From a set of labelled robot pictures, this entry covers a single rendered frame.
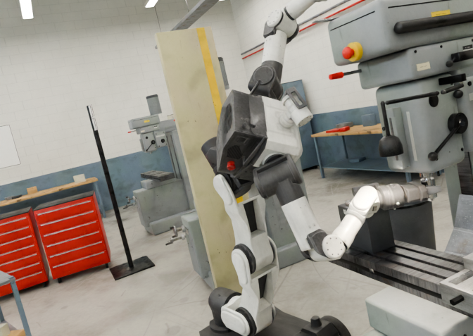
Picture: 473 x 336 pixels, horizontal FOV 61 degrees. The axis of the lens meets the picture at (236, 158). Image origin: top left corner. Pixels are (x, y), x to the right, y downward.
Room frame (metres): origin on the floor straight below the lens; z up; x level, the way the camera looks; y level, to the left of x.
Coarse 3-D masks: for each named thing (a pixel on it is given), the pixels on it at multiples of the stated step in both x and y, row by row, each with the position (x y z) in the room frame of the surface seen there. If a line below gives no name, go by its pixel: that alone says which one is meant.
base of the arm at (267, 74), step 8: (256, 72) 1.58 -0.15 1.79; (264, 72) 1.57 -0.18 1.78; (272, 72) 1.56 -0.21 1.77; (256, 80) 1.56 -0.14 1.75; (264, 80) 1.55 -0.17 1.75; (272, 80) 1.55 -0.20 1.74; (248, 88) 1.58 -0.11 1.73; (264, 88) 1.55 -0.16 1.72; (264, 96) 1.58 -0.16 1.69; (272, 96) 1.58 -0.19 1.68; (280, 96) 1.65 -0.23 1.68
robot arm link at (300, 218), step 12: (288, 204) 1.28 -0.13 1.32; (300, 204) 1.28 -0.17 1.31; (288, 216) 1.29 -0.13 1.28; (300, 216) 1.26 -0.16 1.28; (312, 216) 1.27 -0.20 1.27; (300, 228) 1.26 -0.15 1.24; (312, 228) 1.25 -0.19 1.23; (300, 240) 1.26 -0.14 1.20; (312, 240) 1.23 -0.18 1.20; (324, 240) 1.23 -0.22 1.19; (336, 240) 1.24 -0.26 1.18; (324, 252) 1.22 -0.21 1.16; (336, 252) 1.22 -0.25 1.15
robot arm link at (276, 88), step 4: (268, 60) 1.64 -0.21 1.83; (264, 64) 1.64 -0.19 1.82; (268, 64) 1.63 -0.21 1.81; (272, 64) 1.63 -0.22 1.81; (276, 64) 1.63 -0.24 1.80; (280, 64) 1.64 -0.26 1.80; (276, 68) 1.62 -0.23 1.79; (280, 68) 1.64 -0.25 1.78; (276, 72) 1.62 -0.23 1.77; (280, 72) 1.63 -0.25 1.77; (280, 76) 1.63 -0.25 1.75; (276, 80) 1.57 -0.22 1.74; (280, 80) 1.64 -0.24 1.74; (276, 84) 1.58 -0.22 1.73; (280, 84) 1.64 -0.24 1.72; (272, 88) 1.58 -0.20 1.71; (276, 88) 1.60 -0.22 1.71; (280, 88) 1.63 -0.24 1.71; (276, 92) 1.62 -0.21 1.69; (280, 92) 1.65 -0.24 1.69; (276, 96) 1.64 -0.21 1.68
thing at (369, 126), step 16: (336, 128) 7.44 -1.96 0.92; (352, 128) 7.21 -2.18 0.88; (368, 128) 6.65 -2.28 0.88; (320, 160) 7.66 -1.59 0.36; (352, 160) 7.39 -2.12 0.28; (368, 160) 7.27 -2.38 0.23; (384, 160) 6.94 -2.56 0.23; (80, 176) 8.68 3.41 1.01; (32, 192) 8.59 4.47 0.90; (48, 192) 8.23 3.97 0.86; (96, 192) 9.24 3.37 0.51
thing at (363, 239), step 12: (348, 204) 1.79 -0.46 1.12; (372, 216) 1.66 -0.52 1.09; (384, 216) 1.68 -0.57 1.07; (360, 228) 1.70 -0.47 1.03; (372, 228) 1.66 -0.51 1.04; (384, 228) 1.67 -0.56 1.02; (360, 240) 1.72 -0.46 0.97; (372, 240) 1.65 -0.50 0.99; (384, 240) 1.67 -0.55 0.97; (372, 252) 1.65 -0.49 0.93
